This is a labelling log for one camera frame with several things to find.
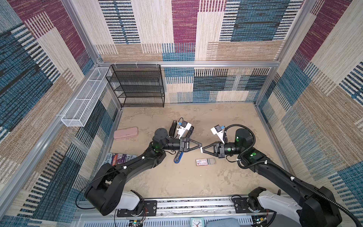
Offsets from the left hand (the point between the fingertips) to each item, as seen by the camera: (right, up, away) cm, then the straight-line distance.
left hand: (201, 146), depth 66 cm
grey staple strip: (0, -2, +1) cm, 2 cm away
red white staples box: (+5, -14, +23) cm, 27 cm away
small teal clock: (-1, -37, +2) cm, 37 cm away
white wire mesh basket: (-60, +14, +4) cm, 62 cm away
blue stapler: (-11, -11, +23) cm, 28 cm away
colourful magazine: (-51, -12, +23) cm, 57 cm away
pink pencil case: (-49, +2, +37) cm, 61 cm away
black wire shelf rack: (-43, +38, +42) cm, 71 cm away
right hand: (+1, -4, +2) cm, 4 cm away
